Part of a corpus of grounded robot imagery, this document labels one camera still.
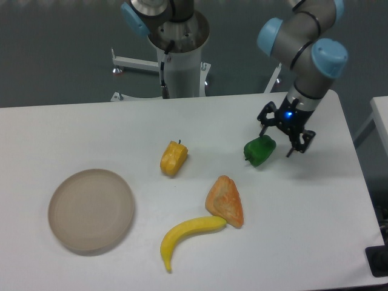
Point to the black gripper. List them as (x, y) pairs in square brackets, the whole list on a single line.
[(293, 119)]

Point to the green bell pepper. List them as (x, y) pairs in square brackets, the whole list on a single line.
[(258, 150)]

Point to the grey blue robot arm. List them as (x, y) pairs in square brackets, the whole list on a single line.
[(296, 43)]

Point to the yellow bell pepper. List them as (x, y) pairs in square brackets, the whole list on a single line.
[(173, 158)]

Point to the white side table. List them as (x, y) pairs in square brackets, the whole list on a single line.
[(376, 120)]

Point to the orange triangular pastry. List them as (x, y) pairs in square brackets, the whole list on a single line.
[(224, 200)]

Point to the yellow banana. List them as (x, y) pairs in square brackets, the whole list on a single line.
[(185, 229)]

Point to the black device at table edge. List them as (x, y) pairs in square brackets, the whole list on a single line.
[(377, 259)]

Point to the beige round plate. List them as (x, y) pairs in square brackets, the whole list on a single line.
[(91, 211)]

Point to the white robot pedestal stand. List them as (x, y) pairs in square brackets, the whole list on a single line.
[(178, 45)]

